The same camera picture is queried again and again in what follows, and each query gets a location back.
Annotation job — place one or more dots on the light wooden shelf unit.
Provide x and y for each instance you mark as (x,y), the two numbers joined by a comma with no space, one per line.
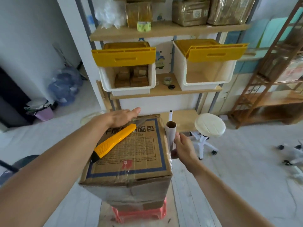
(165,29)

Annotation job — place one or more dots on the stretch film roll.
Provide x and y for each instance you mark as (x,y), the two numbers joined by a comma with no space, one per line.
(171,134)

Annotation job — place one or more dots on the yellow utility knife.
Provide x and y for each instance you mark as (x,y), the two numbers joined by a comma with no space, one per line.
(113,141)

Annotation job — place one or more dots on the brown wooden ladder shelf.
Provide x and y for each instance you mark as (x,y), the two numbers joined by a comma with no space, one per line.
(267,101)

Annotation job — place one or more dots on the person's right forearm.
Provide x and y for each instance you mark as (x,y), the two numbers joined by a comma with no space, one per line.
(225,200)

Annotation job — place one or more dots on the white bin yellow lid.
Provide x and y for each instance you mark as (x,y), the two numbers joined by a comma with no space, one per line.
(203,86)
(127,89)

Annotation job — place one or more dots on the green tape roll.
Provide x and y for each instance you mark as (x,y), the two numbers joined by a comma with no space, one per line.
(144,26)

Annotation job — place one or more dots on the pink plastic stool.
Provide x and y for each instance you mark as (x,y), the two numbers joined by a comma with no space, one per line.
(139,213)

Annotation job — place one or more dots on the person's left hand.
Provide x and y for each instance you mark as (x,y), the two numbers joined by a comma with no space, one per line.
(118,118)

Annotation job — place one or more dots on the person's left forearm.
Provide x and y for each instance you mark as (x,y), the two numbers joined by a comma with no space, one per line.
(52,167)

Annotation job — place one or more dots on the person's right hand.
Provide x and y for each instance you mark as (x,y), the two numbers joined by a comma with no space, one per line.
(187,153)

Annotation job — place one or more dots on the purple trash bin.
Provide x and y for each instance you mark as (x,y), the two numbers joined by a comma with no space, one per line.
(43,113)

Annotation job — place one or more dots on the wrapped brown parcel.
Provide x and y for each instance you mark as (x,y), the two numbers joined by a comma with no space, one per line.
(190,12)
(138,14)
(229,10)

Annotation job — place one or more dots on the black tape roll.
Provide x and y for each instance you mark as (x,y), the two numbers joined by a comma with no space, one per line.
(171,87)

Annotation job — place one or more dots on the clear plastic bag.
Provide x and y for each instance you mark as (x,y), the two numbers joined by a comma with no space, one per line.
(110,14)

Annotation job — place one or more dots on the thin white roll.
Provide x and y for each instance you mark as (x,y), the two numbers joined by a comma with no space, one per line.
(170,115)

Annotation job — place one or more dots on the blue printed cardboard box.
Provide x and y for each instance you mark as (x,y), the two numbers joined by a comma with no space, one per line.
(137,151)

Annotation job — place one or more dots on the blue plastic bag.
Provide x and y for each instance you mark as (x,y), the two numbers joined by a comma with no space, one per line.
(65,85)

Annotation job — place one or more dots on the worn white square table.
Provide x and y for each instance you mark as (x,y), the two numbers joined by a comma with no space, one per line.
(172,210)

